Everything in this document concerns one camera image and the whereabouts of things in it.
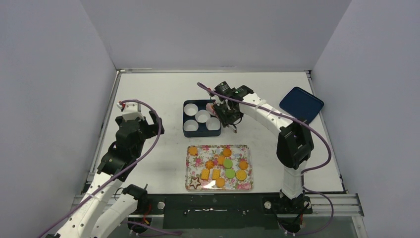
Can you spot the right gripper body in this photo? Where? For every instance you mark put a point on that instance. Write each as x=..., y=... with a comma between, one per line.
x=228, y=115

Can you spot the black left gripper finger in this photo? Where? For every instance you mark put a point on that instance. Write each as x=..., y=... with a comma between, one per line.
x=153, y=131
x=156, y=120

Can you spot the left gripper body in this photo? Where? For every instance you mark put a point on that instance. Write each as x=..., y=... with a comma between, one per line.
x=144, y=126

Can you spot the pink cat paw tongs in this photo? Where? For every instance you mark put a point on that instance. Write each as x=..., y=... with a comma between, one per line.
x=216, y=115

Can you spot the orange round cookie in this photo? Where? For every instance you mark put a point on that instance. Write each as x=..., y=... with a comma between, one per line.
x=220, y=182
x=227, y=152

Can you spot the green round cookie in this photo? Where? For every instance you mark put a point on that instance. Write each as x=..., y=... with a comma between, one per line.
x=229, y=173
x=227, y=163

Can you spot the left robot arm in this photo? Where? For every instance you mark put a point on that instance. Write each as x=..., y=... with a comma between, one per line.
x=91, y=218

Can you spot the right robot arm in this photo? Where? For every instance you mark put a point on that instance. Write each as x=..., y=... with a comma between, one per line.
x=294, y=140

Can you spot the white paper cup front-right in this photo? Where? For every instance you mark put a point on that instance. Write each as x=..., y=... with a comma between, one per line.
x=213, y=124

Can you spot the white paper cup centre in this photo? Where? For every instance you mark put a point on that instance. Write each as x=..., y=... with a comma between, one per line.
x=202, y=116

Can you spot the dark blue square box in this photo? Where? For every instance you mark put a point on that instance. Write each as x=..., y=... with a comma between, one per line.
x=202, y=131

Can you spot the white paper cup back-left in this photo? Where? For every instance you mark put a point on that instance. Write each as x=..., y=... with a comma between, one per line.
x=190, y=109

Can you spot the white paper cup front-left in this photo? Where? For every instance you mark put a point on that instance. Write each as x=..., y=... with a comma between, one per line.
x=190, y=125

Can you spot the floral rectangular tray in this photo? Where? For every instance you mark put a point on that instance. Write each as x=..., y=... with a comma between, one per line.
x=195, y=165

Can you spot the square cracker right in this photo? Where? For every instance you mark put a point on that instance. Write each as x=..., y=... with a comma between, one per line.
x=215, y=174

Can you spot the square cracker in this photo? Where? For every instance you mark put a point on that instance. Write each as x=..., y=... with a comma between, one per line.
x=205, y=174
x=215, y=174

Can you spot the yellow waffle round cookie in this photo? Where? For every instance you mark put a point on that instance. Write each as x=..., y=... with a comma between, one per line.
x=241, y=175

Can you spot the star chocolate cookie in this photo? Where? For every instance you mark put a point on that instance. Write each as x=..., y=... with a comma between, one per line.
x=194, y=183

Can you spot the square cracker left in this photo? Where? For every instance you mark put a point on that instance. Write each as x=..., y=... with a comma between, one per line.
x=205, y=174

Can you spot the dark blue box lid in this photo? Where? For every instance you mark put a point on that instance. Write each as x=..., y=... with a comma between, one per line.
x=301, y=104

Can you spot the orange round cookie bottom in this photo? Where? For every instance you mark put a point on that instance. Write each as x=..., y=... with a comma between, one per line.
x=220, y=182

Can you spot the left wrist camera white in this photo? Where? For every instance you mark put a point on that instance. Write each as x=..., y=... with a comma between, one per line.
x=130, y=110

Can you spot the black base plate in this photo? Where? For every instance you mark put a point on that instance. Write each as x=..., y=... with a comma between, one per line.
x=224, y=210

